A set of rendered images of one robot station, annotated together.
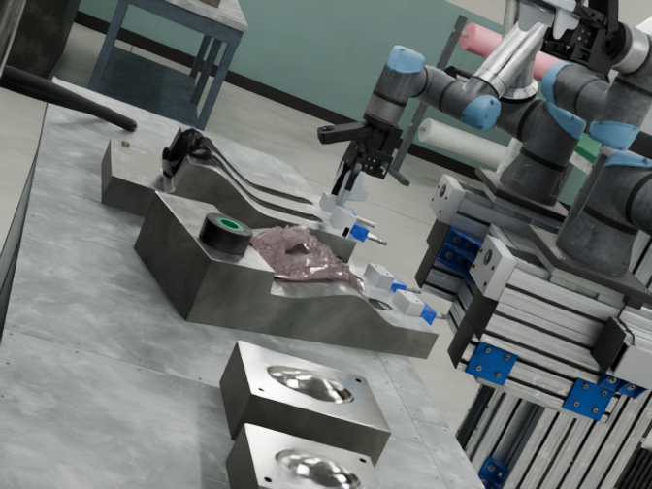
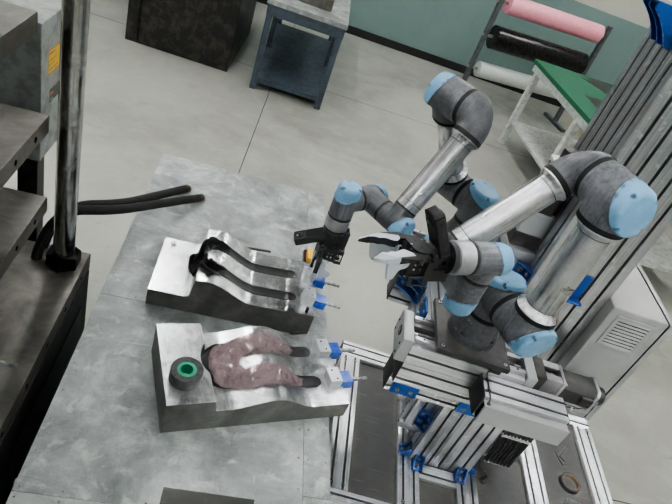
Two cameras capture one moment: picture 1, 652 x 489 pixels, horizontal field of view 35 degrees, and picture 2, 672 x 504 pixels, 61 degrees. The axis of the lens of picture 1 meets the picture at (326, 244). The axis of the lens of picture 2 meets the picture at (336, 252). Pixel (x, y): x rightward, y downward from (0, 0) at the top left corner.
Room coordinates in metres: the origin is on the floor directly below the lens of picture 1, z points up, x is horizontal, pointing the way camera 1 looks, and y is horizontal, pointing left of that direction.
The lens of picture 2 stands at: (0.68, -0.15, 2.06)
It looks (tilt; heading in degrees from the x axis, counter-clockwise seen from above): 35 degrees down; 4
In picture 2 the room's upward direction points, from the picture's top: 22 degrees clockwise
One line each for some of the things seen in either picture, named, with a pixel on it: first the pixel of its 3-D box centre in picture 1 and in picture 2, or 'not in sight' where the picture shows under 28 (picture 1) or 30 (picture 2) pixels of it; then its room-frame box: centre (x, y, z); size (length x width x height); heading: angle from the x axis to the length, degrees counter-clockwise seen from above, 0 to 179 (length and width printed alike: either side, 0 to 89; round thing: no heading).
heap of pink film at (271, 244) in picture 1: (304, 255); (257, 358); (1.74, 0.03, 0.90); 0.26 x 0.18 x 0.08; 126
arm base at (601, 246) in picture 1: (601, 237); (478, 320); (2.07, -0.50, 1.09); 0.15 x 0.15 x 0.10
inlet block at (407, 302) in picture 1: (424, 312); (346, 379); (1.85, -0.22, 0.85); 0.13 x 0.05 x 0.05; 126
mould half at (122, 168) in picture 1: (230, 191); (237, 277); (2.04, 0.22, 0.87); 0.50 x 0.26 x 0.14; 109
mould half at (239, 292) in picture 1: (295, 277); (252, 371); (1.73, 0.03, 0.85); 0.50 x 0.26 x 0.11; 126
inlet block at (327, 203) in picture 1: (347, 215); (320, 281); (2.17, -0.02, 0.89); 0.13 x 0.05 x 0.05; 109
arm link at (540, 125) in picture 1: (554, 130); (477, 202); (2.56, -0.40, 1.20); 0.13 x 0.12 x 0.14; 57
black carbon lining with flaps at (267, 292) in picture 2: (246, 174); (245, 268); (2.04, 0.21, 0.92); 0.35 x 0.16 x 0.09; 109
